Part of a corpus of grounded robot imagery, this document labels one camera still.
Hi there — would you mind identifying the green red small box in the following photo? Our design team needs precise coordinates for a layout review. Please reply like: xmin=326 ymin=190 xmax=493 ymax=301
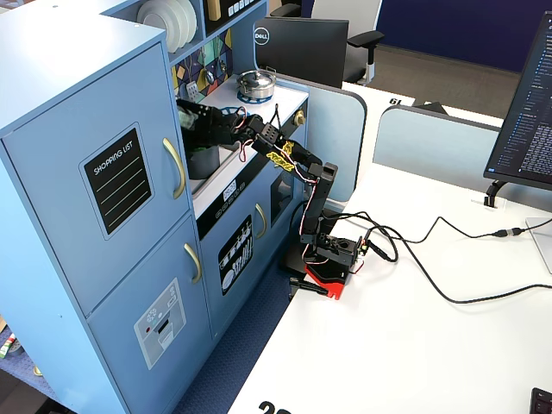
xmin=0 ymin=332 xmax=17 ymax=360

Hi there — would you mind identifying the gold dishwasher door handle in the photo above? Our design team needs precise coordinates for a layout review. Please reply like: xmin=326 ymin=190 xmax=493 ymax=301
xmin=254 ymin=202 xmax=269 ymax=241

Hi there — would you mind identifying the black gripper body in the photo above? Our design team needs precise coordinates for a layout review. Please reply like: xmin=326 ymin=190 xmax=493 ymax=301
xmin=196 ymin=107 xmax=251 ymax=147

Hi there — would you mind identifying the shiny metal pot with lid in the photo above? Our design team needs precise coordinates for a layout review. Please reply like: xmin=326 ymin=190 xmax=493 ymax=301
xmin=235 ymin=68 xmax=277 ymax=101

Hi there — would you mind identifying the blue toy kitchen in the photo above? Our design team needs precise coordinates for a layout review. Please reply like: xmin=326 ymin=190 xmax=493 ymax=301
xmin=0 ymin=0 xmax=311 ymax=414

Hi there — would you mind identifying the monitor showing dark code screen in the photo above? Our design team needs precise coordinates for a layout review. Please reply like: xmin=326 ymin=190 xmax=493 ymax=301
xmin=482 ymin=10 xmax=552 ymax=191

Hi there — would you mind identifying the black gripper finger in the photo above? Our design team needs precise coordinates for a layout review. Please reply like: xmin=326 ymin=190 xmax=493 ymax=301
xmin=176 ymin=99 xmax=212 ymax=120
xmin=189 ymin=122 xmax=216 ymax=150

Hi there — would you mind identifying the light blue long desk divider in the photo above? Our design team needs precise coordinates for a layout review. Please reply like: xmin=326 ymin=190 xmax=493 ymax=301
xmin=373 ymin=104 xmax=552 ymax=213

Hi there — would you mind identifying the dark blue office partition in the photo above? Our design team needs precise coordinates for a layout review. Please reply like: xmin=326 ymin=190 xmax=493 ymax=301
xmin=301 ymin=0 xmax=552 ymax=73

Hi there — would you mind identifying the gray toy pot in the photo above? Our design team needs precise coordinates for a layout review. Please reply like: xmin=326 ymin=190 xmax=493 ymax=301
xmin=185 ymin=144 xmax=221 ymax=181

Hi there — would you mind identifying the gold fridge door handle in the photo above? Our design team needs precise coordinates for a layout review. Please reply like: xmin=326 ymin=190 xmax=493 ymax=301
xmin=162 ymin=136 xmax=187 ymax=200
xmin=184 ymin=242 xmax=203 ymax=285

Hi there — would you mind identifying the black Dell monitor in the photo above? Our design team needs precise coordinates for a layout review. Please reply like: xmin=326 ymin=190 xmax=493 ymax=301
xmin=253 ymin=16 xmax=349 ymax=90

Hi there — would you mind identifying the black monitor stand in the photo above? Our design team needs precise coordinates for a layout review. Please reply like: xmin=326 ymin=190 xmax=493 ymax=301
xmin=469 ymin=179 xmax=510 ymax=211

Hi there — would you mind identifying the white black office chair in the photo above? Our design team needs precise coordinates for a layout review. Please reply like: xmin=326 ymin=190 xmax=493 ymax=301
xmin=269 ymin=0 xmax=386 ymax=86

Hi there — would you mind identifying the black table clamp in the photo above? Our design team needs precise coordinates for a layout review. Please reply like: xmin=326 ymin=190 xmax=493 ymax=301
xmin=288 ymin=277 xmax=329 ymax=299

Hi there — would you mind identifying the light blue rounded desk divider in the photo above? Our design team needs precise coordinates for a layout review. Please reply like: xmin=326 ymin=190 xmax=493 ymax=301
xmin=275 ymin=72 xmax=368 ymax=204

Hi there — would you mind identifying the red robot base mount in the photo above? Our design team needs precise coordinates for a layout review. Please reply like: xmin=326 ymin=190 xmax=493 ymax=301
xmin=303 ymin=260 xmax=351 ymax=302

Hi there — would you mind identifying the black keyboard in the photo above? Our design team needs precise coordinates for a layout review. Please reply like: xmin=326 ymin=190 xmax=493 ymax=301
xmin=529 ymin=386 xmax=552 ymax=414

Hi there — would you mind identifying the long black braided cable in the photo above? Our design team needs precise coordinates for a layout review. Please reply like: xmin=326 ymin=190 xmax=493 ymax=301
xmin=366 ymin=219 xmax=552 ymax=305

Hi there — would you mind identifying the white plate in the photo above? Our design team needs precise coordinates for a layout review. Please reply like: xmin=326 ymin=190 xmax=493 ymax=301
xmin=136 ymin=8 xmax=173 ymax=53
xmin=180 ymin=0 xmax=199 ymax=42
xmin=148 ymin=0 xmax=191 ymax=48

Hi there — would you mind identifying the black cable with USB adapter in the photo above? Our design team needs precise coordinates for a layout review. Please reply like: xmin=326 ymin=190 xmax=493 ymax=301
xmin=327 ymin=210 xmax=525 ymax=262

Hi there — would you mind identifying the gray laptop stand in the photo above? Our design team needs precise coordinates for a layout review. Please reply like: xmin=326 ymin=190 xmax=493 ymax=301
xmin=524 ymin=215 xmax=552 ymax=276

